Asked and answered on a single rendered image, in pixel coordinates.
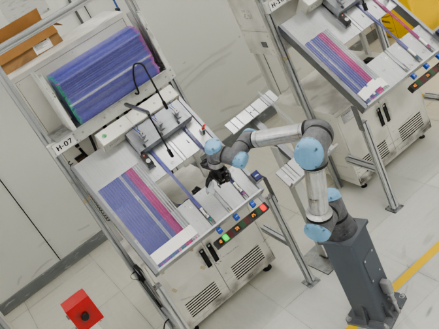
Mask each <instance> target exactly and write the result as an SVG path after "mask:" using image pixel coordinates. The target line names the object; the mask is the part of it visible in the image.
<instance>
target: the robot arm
mask: <svg viewBox="0 0 439 329"><path fill-rule="evenodd" d="M333 140H334V131H333V128H332V127H331V125H330V124H329V123H328V122H326V121H324V120H322V119H307V120H304V121H303V122H302V123H299V124H294V125H287V126H283V127H275V128H271V129H264V130H260V131H255V130H254V129H251V128H247V129H245V130H244V131H243V132H242V133H241V134H240V136H239V137H238V139H237V140H236V142H235V143H234V144H233V146H232V147H231V148H230V147H227V146H223V145H222V144H221V142H220V141H219V140H218V139H217V138H211V139H208V140H207V141H206V142H205V144H204V148H205V150H204V151H205V153H206V158H207V159H205V160H203V161H202V162H201V163H200V165H201V166H202V168H205V169H207V170H211V171H210V172H209V174H208V177H207V179H206V183H205V186H206V193H207V195H208V194H209V192H210V193H212V194H213V195H214V194H215V190H214V182H213V181H212V180H215V181H216V182H217V185H218V187H219V188H221V186H220V185H222V184H224V183H225V182H227V183H228V182H229V181H230V179H231V178H234V177H233V176H232V174H231V173H230V171H229V170H228V169H227V167H226V166H225V165H224V164H227V165H231V166H233V167H235V168H245V167H246V165H247V163H248V159H249V155H248V152H249V151H250V150H251V149H252V148H260V147H265V146H274V145H279V144H287V143H292V142H298V143H297V145H296V146H295V150H294V158H295V161H296V163H297V164H299V166H300V167H301V168H302V169H303V170H304V176H305V182H306V192H307V198H308V208H307V209H306V224H305V226H304V233H305V234H306V235H307V236H308V237H309V238H310V239H311V240H314V241H317V242H325V241H327V240H328V239H329V240H331V241H333V242H342V241H344V240H347V239H349V238H351V237H352V236H353V235H354V234H355V233H356V232H357V229H358V226H357V223H356V221H355V219H354V218H353V217H352V216H351V215H350V214H349V213H348V211H347V209H346V206H345V204H344V201H343V200H342V195H341V194H340V192H339V191H338V190H337V189H335V188H327V180H326V173H325V168H326V167H327V165H328V164H329V160H328V149H329V147H330V146H331V144H332V142H333ZM229 178H230V179H229ZM231 180H232V179H231Z"/></svg>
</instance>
